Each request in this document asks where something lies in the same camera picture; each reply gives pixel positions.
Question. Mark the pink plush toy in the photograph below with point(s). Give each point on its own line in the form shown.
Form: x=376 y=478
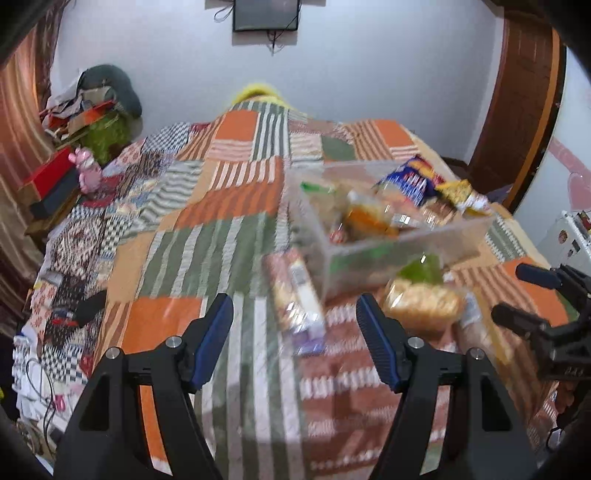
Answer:
x=87 y=173

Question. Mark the grey pillow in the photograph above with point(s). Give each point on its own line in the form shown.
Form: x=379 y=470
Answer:
x=115 y=85

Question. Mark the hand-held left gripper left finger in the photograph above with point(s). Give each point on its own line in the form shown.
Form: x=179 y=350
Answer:
x=212 y=341

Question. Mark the clear round cookie bag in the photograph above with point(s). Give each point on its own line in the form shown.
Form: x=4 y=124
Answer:
x=420 y=302

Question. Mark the striped orange curtain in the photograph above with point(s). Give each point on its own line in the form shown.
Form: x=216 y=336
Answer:
x=18 y=115

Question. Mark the orange puff snack bag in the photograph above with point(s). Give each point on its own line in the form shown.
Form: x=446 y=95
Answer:
x=369 y=217

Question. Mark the green jelly cup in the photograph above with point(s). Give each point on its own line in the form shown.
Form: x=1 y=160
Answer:
x=422 y=272

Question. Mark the dark shoe box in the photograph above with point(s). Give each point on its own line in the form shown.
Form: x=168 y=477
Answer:
x=57 y=196

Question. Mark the green pea packet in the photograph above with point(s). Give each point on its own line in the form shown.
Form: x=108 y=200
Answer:
x=318 y=187

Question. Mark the tan cracker pack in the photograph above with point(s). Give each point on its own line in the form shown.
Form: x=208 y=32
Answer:
x=480 y=337

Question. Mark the pile of clothes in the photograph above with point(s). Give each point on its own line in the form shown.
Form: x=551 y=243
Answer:
x=74 y=108

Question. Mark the red snack packet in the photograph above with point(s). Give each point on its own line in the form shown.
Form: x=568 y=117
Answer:
x=337 y=236

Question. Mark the white appliance with stickers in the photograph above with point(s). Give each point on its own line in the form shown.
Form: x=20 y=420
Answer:
x=572 y=235

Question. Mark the small black monitor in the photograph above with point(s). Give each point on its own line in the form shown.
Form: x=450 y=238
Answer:
x=265 y=14

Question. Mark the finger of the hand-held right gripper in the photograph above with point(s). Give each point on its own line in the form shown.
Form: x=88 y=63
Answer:
x=512 y=317
x=535 y=274

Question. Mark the clear plastic container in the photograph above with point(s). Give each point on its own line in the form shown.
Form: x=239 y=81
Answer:
x=351 y=261

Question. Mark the black handheld device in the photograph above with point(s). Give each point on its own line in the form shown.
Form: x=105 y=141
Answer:
x=90 y=308

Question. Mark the red shoe box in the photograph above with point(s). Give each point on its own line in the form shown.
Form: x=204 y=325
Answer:
x=46 y=171

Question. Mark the wooden wardrobe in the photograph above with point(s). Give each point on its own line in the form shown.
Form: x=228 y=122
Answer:
x=521 y=106

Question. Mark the striped patchwork blanket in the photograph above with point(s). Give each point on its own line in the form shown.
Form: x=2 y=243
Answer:
x=231 y=184

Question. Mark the long biscuit packet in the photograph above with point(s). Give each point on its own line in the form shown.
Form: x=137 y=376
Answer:
x=291 y=300

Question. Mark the blue snack bag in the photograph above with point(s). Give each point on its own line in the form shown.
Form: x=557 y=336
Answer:
x=411 y=182

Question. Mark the checkered patchwork quilt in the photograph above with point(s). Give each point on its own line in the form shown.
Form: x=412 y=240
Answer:
x=92 y=230

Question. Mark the yellow cracker packet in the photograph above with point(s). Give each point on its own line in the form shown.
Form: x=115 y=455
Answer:
x=461 y=194

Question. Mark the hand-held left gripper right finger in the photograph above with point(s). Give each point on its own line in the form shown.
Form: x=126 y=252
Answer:
x=376 y=341

